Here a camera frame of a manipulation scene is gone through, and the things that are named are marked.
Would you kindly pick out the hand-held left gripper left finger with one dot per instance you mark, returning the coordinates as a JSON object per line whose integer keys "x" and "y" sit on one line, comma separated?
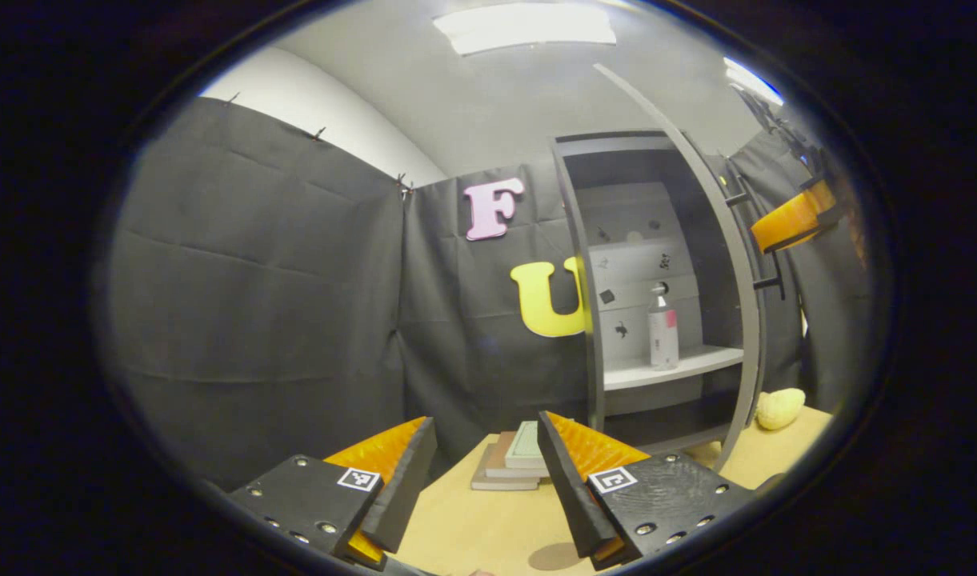
{"x": 404, "y": 488}

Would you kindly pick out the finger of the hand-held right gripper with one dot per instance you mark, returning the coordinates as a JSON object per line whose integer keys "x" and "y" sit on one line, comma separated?
{"x": 792, "y": 218}

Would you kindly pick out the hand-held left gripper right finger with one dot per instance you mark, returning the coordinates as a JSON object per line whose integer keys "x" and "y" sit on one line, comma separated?
{"x": 572, "y": 496}

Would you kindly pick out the clear bottle with pump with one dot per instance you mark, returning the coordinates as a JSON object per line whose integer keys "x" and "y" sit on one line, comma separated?
{"x": 662, "y": 340}

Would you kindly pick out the dark grey cabinet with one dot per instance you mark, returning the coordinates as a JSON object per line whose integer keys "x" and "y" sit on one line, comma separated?
{"x": 584, "y": 264}

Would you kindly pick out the white cabinet shelf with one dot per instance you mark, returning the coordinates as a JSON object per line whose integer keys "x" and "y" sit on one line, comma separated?
{"x": 664, "y": 370}

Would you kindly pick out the brown book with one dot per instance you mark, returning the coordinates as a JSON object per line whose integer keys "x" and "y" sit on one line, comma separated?
{"x": 500, "y": 460}

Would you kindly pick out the ceiling light panel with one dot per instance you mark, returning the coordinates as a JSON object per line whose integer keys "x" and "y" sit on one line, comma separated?
{"x": 524, "y": 26}
{"x": 750, "y": 78}

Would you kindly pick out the yellow bread bun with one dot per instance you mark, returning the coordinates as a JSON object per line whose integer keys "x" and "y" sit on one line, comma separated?
{"x": 780, "y": 408}

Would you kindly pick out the black backdrop cloth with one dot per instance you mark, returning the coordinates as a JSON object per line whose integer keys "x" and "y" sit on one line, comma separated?
{"x": 248, "y": 304}

